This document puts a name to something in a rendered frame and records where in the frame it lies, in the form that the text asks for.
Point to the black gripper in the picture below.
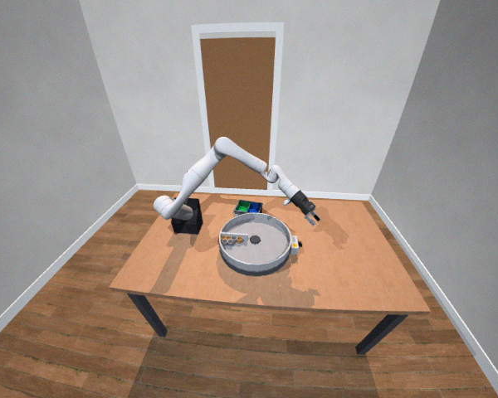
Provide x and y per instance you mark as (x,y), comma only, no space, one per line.
(307,207)

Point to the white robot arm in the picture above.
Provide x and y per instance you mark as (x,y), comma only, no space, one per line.
(196,175)

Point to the grey round turntable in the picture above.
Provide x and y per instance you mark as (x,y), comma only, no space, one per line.
(264,242)

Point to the green and blue divided bin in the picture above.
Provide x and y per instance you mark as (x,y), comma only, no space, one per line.
(244,207)

